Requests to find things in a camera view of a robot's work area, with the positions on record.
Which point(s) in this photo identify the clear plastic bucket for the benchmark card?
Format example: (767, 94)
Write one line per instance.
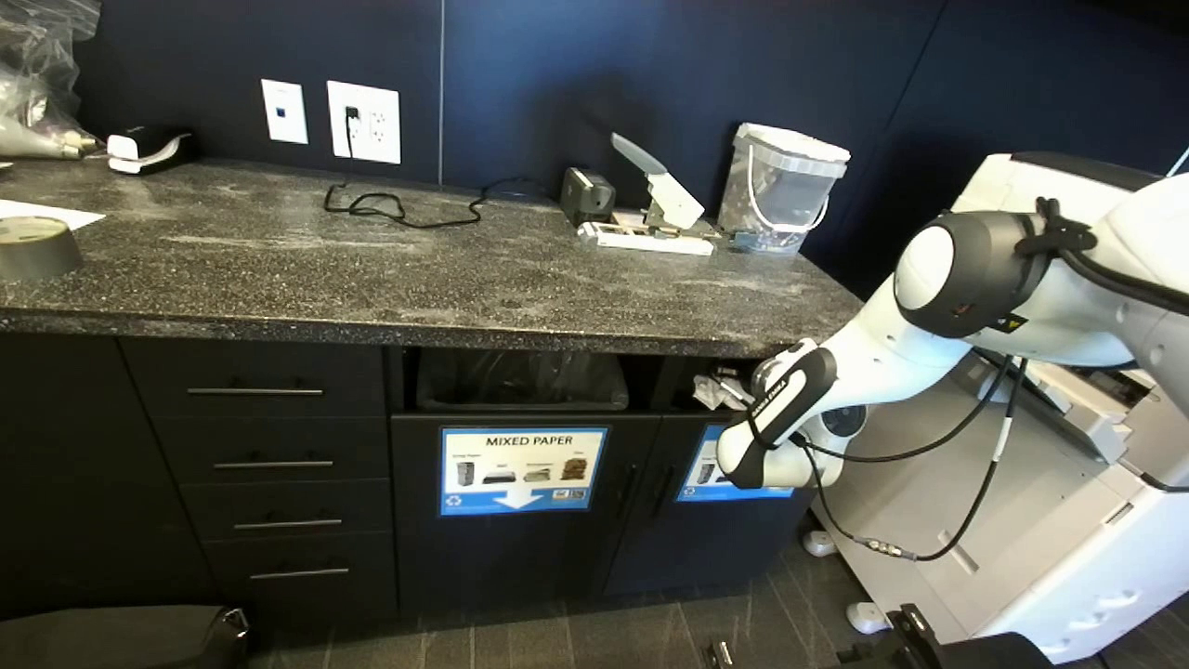
(782, 186)

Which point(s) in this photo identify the small white wall plate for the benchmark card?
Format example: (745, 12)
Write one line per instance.
(283, 112)

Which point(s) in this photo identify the large white printer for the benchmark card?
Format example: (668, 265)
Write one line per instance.
(1064, 570)

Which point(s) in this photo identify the clear plastic bag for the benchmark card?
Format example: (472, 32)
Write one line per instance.
(42, 76)

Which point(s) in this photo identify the mixed paper sign down arrow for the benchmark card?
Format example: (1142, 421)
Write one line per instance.
(522, 489)

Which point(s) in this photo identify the mixed paper sign up arrow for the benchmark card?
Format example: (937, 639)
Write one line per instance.
(699, 479)

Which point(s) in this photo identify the flat white paper sheet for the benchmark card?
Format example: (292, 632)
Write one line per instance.
(75, 215)

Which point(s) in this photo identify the black rounded case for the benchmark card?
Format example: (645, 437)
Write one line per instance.
(112, 635)

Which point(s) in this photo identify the dark grey round dish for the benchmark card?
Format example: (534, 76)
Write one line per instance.
(39, 245)

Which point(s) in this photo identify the black recycling bin lid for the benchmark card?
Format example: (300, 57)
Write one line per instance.
(75, 494)

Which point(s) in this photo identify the large white wall outlet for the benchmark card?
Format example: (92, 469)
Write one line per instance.
(366, 121)

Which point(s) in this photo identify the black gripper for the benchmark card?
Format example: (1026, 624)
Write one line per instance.
(758, 375)

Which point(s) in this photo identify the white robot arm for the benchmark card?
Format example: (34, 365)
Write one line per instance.
(943, 311)

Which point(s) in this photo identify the small black box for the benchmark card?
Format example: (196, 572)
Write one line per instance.
(586, 194)

